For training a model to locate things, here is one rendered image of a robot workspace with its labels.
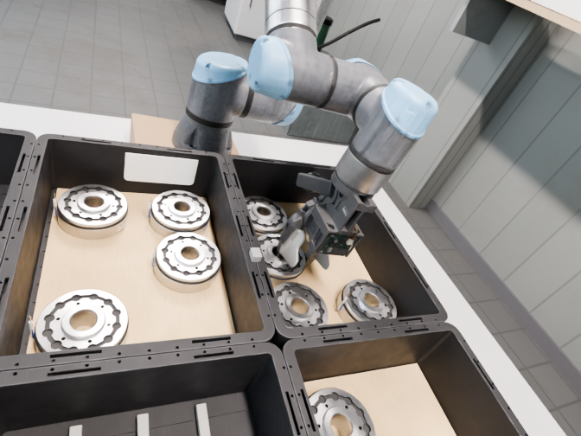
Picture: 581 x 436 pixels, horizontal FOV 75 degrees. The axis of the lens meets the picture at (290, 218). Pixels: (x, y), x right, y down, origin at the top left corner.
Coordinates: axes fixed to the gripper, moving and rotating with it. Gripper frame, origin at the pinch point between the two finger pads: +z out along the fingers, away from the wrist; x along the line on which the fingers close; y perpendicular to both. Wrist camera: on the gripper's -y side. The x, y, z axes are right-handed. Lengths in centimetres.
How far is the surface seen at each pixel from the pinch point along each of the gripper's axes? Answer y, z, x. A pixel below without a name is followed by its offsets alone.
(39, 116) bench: -63, 21, -46
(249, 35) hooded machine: -389, 62, 113
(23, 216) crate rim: -1.7, -1.0, -41.3
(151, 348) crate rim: 19.5, -4.4, -27.1
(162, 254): 0.1, 2.2, -22.9
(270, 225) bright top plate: -7.1, -0.7, -3.0
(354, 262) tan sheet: -0.1, 0.0, 15.0
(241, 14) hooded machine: -390, 45, 97
